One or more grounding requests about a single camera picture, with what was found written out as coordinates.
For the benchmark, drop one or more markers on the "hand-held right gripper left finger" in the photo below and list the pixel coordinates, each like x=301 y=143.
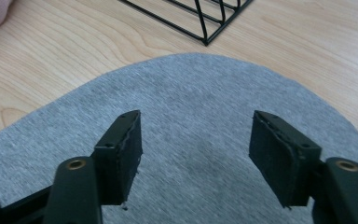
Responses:
x=121 y=161

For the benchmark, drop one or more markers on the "grey cap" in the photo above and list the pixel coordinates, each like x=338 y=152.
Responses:
x=192 y=105

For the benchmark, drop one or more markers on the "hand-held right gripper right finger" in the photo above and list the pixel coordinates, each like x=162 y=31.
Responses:
x=279 y=161

